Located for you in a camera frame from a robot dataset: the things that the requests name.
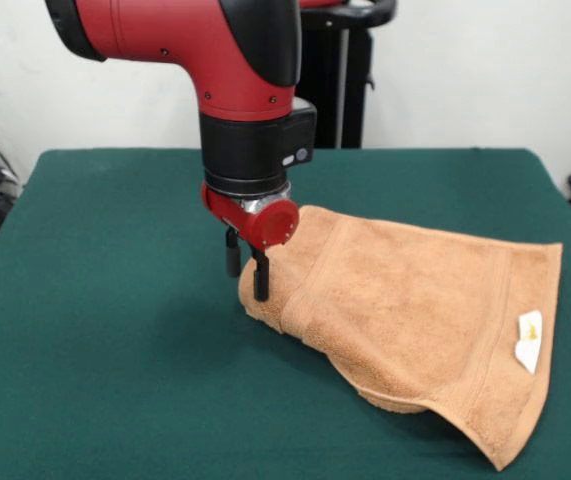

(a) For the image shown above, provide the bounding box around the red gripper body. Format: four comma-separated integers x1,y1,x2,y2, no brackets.
201,182,300,252

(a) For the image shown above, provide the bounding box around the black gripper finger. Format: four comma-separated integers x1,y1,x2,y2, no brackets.
224,225,243,279
251,245,272,303

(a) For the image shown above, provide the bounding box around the tan terry towel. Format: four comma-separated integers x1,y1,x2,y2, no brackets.
237,204,565,472

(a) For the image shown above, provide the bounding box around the dark green table cloth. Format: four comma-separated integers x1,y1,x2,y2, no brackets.
0,147,571,480

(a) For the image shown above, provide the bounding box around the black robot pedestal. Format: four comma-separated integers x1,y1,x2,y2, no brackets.
297,0,399,150

